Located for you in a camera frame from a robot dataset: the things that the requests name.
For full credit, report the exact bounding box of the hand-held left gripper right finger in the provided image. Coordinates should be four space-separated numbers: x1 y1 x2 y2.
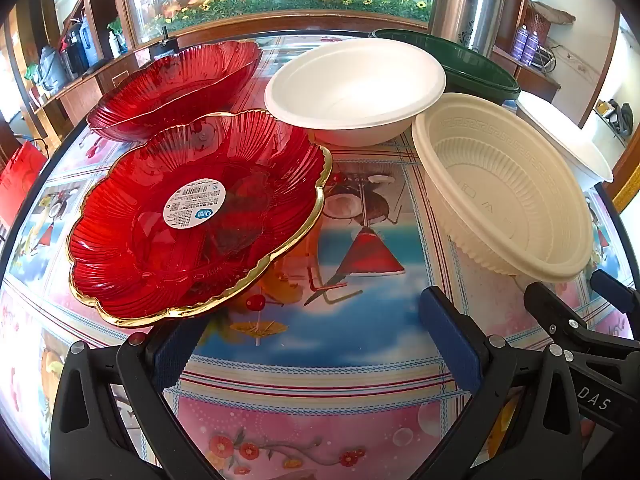
419 286 601 480

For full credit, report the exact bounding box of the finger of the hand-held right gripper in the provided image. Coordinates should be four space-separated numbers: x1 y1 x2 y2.
589 269 640 311
524 281 640 361

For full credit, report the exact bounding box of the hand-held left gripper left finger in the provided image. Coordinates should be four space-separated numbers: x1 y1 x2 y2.
49 312 211 480

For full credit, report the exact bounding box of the red glass plate with sticker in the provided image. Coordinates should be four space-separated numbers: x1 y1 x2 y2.
66 108 333 329

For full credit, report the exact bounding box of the cream ribbed plastic bowl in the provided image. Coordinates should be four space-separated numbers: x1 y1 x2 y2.
411 92 597 279

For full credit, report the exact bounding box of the white paper bowl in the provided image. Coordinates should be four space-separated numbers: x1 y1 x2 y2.
263 40 447 146
515 94 615 192

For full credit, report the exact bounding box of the dark green plastic bowl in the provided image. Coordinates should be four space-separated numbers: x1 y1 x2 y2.
369 27 522 107

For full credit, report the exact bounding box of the printed fruit tablecloth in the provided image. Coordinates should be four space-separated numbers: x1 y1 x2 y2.
0 35 640 480

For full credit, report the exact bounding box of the red paper gift bag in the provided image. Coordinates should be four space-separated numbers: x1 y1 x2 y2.
0 140 48 228

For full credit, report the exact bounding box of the curved wooden counter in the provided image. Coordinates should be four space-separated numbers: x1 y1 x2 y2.
25 50 151 128

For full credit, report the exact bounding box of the small black motor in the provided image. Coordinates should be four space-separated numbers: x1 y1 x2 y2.
152 25 181 59

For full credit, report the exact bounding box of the stainless steel thermos jug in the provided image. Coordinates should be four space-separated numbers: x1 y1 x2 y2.
430 0 508 58

